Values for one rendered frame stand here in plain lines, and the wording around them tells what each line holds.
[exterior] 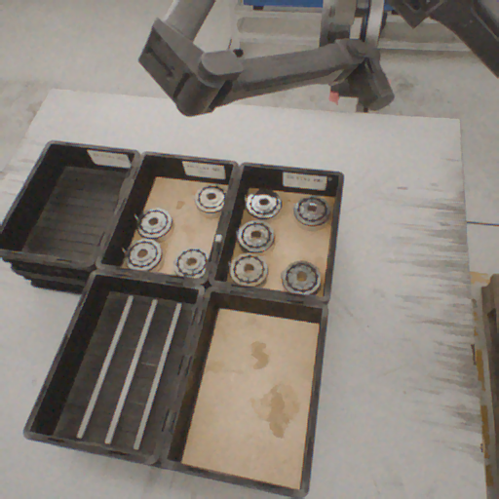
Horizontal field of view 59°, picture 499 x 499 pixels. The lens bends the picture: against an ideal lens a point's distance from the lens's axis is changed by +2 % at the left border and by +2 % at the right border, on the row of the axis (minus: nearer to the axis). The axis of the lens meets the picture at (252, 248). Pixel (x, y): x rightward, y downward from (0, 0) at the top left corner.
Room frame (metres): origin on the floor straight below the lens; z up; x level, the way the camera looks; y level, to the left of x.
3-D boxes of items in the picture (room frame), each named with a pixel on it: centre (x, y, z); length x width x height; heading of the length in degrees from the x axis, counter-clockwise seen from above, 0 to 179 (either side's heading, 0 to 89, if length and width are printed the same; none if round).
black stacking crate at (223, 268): (0.62, -0.08, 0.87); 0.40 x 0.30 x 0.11; 162
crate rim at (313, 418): (0.24, 0.04, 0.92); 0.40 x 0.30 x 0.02; 162
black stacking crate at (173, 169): (0.71, 0.21, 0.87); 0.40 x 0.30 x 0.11; 162
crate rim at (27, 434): (0.33, 0.33, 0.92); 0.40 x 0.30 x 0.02; 162
